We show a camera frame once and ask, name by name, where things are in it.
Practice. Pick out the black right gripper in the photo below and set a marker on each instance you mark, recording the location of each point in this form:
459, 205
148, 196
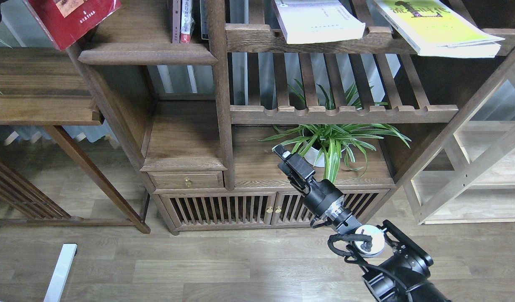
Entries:
322, 198

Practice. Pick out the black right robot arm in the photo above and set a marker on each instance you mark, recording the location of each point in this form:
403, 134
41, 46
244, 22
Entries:
395, 268

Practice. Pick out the potted spider plant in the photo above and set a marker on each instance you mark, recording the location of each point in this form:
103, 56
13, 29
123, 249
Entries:
337, 143

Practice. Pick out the dark wooden bookshelf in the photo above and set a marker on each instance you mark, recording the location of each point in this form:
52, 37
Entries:
189, 116

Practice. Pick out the red white upright book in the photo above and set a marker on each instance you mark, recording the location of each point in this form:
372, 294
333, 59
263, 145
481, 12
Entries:
187, 22

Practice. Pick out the dark upright book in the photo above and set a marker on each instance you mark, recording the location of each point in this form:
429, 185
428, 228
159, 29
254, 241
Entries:
202, 21

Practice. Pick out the maroon upright book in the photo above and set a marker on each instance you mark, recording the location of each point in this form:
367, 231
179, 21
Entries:
174, 7

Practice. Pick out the yellow green book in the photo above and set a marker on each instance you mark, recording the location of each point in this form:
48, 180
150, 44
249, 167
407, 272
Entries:
434, 30

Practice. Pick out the white table leg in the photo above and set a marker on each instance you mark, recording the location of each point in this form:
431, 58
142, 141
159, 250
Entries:
61, 271

